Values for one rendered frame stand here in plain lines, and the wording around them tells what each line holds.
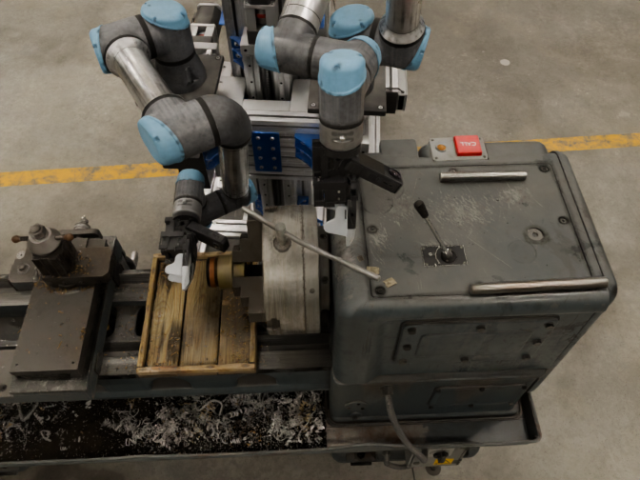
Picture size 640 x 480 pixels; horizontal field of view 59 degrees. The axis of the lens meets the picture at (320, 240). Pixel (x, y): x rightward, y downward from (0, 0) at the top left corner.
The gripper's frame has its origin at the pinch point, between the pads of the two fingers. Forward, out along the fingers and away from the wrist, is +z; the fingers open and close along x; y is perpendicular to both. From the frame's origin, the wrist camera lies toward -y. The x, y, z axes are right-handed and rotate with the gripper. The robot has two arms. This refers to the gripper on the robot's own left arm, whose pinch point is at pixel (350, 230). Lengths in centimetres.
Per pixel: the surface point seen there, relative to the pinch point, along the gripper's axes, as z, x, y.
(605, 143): 92, -181, -157
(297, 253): 11.7, -6.6, 10.8
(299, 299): 19.8, -0.6, 10.7
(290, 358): 49, -8, 14
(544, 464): 135, -21, -79
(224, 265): 20.8, -13.8, 28.5
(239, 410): 80, -13, 31
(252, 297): 24.4, -6.2, 21.7
